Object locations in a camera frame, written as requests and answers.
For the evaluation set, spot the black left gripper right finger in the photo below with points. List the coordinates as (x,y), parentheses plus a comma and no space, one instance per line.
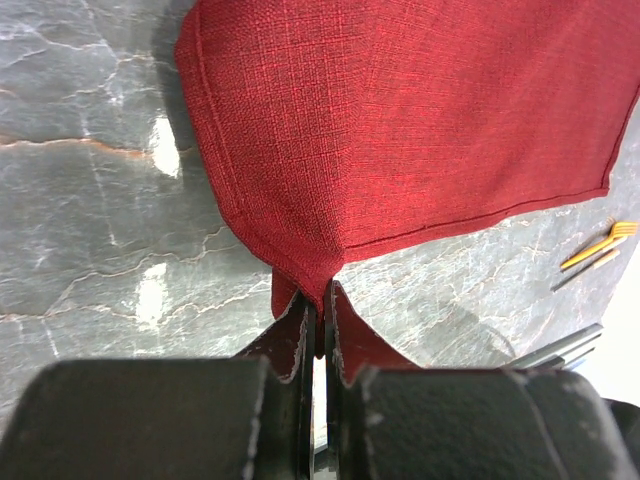
(389,418)

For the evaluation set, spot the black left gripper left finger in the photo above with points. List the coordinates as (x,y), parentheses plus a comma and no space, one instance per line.
(248,416)

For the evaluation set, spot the red cloth napkin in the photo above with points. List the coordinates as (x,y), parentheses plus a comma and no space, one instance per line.
(414,172)

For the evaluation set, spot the orange plastic fork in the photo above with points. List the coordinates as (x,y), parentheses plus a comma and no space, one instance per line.
(619,232)

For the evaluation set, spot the aluminium frame rail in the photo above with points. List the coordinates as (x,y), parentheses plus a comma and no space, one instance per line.
(565,353)

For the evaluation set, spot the chopstick with tan handle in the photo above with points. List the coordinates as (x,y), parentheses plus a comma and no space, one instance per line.
(601,232)

